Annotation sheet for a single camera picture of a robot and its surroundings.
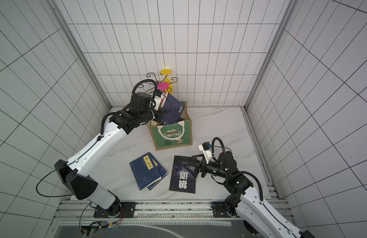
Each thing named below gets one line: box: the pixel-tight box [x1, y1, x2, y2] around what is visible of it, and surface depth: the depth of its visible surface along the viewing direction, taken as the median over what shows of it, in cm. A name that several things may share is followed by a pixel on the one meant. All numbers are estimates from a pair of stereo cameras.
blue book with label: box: [129, 152, 162, 191], surface depth 85 cm
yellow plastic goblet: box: [160, 68, 174, 95], surface depth 100 cm
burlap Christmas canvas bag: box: [148, 101, 193, 151], surface depth 89 cm
